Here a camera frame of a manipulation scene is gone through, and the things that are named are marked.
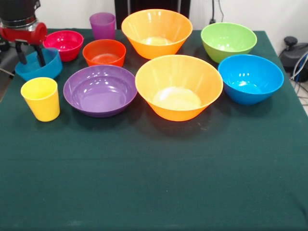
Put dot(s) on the small translucent blue bowl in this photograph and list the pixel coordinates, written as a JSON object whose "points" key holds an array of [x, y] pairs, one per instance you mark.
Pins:
{"points": [[51, 65]]}

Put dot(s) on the green bowl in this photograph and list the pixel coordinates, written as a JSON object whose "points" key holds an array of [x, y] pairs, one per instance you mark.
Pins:
{"points": [[226, 38]]}

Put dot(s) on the yellow cup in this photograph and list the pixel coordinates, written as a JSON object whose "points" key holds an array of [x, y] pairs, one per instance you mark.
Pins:
{"points": [[43, 103]]}

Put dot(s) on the opaque blue bowl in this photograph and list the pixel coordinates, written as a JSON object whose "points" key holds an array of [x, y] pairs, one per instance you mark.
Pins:
{"points": [[250, 72]]}

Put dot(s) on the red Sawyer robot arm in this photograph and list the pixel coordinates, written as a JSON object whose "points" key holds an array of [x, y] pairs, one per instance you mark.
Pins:
{"points": [[16, 9]]}

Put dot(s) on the large orange bowl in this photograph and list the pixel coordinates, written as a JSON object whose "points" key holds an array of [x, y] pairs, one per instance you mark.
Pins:
{"points": [[178, 77], [156, 26]]}

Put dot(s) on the small red-orange bowl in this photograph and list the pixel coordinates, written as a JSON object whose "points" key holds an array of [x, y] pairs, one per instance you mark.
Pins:
{"points": [[103, 50]]}

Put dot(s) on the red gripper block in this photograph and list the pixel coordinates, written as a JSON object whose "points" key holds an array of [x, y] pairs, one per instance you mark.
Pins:
{"points": [[24, 34]]}

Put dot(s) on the wide purple bowl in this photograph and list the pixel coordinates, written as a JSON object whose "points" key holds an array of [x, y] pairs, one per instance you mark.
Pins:
{"points": [[101, 89]]}

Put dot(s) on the pink bowl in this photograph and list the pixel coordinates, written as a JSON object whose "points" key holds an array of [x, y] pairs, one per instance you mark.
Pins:
{"points": [[68, 43]]}

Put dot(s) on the purple cup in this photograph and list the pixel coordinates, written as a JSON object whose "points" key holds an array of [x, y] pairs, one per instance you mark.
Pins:
{"points": [[102, 26]]}

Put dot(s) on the dark green tablecloth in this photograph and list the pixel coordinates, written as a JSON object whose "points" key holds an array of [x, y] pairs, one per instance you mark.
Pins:
{"points": [[154, 168]]}

